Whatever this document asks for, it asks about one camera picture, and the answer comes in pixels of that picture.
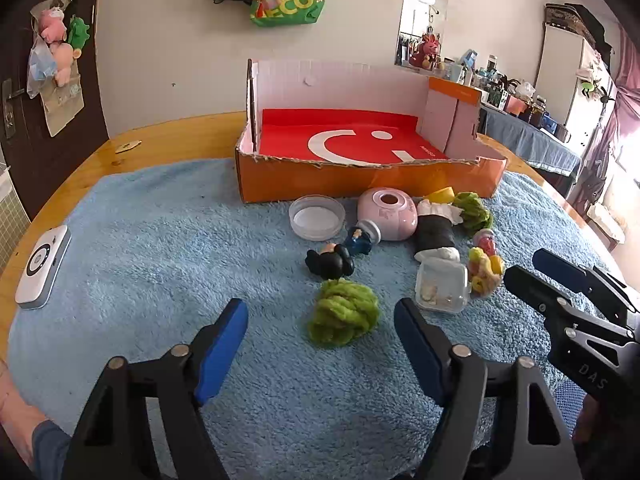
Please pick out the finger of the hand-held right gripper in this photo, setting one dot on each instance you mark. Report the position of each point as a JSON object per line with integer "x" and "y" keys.
{"x": 557, "y": 267}
{"x": 530, "y": 285}

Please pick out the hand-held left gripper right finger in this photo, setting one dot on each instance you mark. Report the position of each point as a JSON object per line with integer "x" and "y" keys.
{"x": 416, "y": 352}

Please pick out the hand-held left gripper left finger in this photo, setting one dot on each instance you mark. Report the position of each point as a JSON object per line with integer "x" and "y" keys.
{"x": 224, "y": 355}

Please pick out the small orange-haired doll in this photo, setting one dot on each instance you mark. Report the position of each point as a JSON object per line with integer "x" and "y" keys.
{"x": 477, "y": 262}

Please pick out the small pink toy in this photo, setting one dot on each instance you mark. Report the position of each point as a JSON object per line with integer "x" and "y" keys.
{"x": 485, "y": 240}

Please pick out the clear square plastic box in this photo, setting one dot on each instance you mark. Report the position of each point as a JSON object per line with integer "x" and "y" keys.
{"x": 442, "y": 287}

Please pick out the green yarn ball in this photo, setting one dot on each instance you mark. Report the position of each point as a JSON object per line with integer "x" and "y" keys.
{"x": 342, "y": 312}
{"x": 472, "y": 211}

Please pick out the black-haired blue figurine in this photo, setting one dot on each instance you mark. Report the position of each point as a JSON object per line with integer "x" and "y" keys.
{"x": 332, "y": 261}

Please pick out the pink rounded device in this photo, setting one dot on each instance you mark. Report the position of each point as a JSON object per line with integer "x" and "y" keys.
{"x": 395, "y": 220}

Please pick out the clear round plastic lid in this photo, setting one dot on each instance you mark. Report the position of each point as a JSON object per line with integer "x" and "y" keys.
{"x": 317, "y": 219}

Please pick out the orange cardboard box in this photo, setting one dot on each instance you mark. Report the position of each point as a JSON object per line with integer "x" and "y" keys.
{"x": 360, "y": 180}

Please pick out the person's right hand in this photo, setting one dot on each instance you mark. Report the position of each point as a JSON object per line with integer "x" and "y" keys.
{"x": 588, "y": 420}

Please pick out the blue fluffy blanket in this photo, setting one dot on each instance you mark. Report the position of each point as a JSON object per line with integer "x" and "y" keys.
{"x": 175, "y": 260}

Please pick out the cloth-covered side table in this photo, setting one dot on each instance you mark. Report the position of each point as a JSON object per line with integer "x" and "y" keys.
{"x": 530, "y": 145}

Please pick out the pink curtain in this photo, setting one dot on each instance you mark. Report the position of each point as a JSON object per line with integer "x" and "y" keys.
{"x": 622, "y": 110}

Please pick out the small green hanging toy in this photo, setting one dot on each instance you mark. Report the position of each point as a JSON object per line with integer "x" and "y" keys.
{"x": 592, "y": 90}

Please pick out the row of bottles and jars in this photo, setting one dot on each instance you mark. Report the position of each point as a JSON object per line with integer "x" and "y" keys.
{"x": 500, "y": 90}

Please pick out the white refrigerator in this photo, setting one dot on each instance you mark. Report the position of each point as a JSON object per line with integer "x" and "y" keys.
{"x": 560, "y": 75}

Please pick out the white mini printer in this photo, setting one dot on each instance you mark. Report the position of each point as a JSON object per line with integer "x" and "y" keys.
{"x": 42, "y": 265}

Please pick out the person's leg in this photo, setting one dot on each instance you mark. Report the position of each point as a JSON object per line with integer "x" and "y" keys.
{"x": 25, "y": 425}

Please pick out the small wooden tag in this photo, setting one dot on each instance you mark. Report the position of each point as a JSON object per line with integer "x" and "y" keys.
{"x": 127, "y": 146}

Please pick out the dark patterned bags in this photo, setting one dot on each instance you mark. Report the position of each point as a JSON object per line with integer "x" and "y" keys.
{"x": 575, "y": 20}

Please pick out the pink rabbit plush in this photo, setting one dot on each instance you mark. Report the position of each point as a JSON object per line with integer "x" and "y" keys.
{"x": 427, "y": 50}

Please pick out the dark brown door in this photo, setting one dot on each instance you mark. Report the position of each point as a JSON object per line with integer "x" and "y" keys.
{"x": 30, "y": 160}

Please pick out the clear plastic bag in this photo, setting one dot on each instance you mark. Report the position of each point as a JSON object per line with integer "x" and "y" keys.
{"x": 62, "y": 107}

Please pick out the pale pink plush toy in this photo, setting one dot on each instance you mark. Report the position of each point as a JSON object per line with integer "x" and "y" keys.
{"x": 62, "y": 62}

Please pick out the blue face mask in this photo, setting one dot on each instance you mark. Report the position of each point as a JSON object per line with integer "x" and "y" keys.
{"x": 37, "y": 67}

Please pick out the green plush toy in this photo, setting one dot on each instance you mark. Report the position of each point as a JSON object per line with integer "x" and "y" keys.
{"x": 78, "y": 35}

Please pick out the wall mirror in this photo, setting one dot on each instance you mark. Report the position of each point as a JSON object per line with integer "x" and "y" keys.
{"x": 420, "y": 5}

